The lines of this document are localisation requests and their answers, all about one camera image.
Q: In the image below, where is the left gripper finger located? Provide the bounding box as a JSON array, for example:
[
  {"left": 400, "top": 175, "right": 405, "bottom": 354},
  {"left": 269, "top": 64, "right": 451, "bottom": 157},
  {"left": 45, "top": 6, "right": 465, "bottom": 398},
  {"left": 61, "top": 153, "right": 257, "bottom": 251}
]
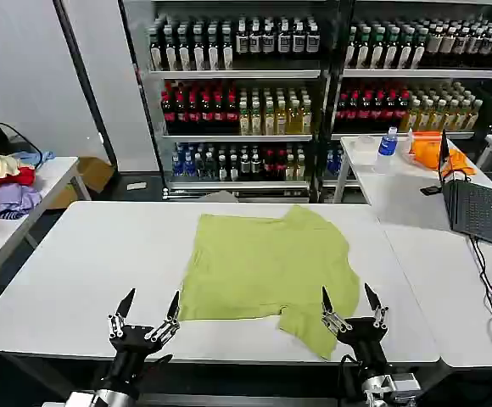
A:
[
  {"left": 143, "top": 290, "right": 182, "bottom": 343},
  {"left": 107, "top": 288, "right": 137, "bottom": 339}
]

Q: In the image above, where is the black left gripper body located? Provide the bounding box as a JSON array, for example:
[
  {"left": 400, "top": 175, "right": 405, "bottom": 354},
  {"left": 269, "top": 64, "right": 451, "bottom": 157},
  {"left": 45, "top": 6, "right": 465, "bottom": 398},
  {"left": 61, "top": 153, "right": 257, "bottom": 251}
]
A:
[{"left": 100, "top": 324, "right": 163, "bottom": 399}]

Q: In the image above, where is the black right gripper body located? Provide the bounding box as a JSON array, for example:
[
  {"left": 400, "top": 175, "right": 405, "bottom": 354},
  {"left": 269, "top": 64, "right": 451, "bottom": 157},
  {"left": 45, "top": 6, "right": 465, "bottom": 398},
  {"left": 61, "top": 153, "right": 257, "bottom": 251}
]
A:
[{"left": 335, "top": 316, "right": 390, "bottom": 377}]

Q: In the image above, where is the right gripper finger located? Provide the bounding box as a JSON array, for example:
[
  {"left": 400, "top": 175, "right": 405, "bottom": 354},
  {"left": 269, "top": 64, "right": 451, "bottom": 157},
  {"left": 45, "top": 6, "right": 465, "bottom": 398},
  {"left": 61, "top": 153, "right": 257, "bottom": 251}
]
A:
[
  {"left": 364, "top": 282, "right": 390, "bottom": 330},
  {"left": 321, "top": 286, "right": 354, "bottom": 335}
]

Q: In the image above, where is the light green shirt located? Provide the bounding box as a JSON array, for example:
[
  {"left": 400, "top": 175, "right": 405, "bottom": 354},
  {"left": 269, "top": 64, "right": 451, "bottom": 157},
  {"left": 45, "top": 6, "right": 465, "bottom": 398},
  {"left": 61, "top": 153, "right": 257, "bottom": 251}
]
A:
[{"left": 177, "top": 204, "right": 361, "bottom": 361}]

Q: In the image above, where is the white table with laptop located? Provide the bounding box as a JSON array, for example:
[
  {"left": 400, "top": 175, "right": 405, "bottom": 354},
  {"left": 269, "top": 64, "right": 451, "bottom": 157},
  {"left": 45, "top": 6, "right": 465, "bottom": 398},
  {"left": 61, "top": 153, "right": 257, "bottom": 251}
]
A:
[{"left": 333, "top": 134, "right": 492, "bottom": 232}]

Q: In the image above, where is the grey chair back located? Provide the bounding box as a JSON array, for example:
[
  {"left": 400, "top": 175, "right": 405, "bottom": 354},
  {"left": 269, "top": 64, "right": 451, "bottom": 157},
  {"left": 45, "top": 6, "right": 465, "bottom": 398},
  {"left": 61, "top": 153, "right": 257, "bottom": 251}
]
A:
[{"left": 197, "top": 190, "right": 239, "bottom": 204}]

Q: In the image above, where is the black laptop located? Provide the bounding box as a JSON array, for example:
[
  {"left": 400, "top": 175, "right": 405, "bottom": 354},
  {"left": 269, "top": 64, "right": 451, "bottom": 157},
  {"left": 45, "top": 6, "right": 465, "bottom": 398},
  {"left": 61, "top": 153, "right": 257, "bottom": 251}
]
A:
[{"left": 439, "top": 129, "right": 492, "bottom": 252}]

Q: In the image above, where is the cardboard box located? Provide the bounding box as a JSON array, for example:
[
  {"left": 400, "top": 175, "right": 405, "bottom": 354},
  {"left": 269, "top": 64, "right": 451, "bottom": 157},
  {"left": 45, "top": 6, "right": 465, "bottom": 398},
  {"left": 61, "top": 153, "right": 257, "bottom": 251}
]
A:
[{"left": 47, "top": 156, "right": 115, "bottom": 209}]

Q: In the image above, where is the white side table with clothes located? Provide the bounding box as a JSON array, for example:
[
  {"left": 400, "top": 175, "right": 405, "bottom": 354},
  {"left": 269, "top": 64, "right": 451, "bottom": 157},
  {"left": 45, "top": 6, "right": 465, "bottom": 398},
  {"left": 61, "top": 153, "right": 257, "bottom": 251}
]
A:
[{"left": 0, "top": 155, "right": 92, "bottom": 298}]

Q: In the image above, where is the clear water bottle blue label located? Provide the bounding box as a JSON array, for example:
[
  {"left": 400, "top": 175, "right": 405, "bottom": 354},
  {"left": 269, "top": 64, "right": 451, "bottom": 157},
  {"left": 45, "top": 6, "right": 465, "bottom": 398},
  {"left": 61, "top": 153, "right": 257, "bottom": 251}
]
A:
[{"left": 375, "top": 125, "right": 400, "bottom": 176}]

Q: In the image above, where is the purple cloth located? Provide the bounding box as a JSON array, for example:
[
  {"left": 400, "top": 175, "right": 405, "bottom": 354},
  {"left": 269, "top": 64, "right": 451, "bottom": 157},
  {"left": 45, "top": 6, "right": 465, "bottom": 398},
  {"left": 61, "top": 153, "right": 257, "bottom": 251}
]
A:
[{"left": 0, "top": 183, "right": 43, "bottom": 220}]

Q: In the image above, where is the orange cloth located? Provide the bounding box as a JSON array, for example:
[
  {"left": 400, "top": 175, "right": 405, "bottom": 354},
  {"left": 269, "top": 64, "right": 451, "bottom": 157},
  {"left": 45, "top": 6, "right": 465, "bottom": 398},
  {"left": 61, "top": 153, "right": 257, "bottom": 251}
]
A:
[{"left": 409, "top": 131, "right": 477, "bottom": 177}]

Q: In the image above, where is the light blue cloth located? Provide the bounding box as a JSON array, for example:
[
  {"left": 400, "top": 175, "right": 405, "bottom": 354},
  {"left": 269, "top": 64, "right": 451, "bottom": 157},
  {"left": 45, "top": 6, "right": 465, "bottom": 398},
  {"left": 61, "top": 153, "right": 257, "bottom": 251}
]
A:
[{"left": 11, "top": 150, "right": 56, "bottom": 170}]

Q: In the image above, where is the red cloth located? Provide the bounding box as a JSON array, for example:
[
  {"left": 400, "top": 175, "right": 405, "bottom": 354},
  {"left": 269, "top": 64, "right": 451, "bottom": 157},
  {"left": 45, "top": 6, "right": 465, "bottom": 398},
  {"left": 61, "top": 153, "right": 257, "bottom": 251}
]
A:
[{"left": 0, "top": 166, "right": 36, "bottom": 199}]

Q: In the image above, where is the bottle shelf with wide bays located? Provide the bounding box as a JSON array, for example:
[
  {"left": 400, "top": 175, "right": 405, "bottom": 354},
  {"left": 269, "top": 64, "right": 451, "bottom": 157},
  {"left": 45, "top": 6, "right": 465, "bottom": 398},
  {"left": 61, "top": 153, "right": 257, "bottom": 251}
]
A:
[{"left": 120, "top": 0, "right": 330, "bottom": 204}]

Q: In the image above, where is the bottle shelf behind small table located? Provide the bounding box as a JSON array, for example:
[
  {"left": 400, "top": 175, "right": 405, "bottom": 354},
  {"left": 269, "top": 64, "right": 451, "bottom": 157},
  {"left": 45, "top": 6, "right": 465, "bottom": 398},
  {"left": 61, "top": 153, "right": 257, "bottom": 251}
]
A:
[{"left": 320, "top": 0, "right": 492, "bottom": 204}]

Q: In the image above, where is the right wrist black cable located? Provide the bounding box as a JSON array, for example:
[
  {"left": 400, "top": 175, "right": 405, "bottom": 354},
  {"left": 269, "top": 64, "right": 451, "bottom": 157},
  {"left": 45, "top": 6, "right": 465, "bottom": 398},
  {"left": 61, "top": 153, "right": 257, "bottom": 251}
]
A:
[{"left": 338, "top": 354, "right": 362, "bottom": 382}]

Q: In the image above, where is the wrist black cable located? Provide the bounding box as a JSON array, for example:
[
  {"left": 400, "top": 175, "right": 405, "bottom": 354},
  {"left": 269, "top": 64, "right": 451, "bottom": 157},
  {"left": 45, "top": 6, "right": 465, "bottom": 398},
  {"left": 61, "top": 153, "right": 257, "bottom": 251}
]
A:
[
  {"left": 137, "top": 354, "right": 174, "bottom": 382},
  {"left": 338, "top": 354, "right": 362, "bottom": 382}
]

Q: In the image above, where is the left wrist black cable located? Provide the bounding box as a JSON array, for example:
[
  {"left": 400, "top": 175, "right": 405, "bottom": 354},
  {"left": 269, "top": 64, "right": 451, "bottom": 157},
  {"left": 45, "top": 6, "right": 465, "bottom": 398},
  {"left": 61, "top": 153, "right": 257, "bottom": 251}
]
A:
[{"left": 137, "top": 354, "right": 174, "bottom": 382}]

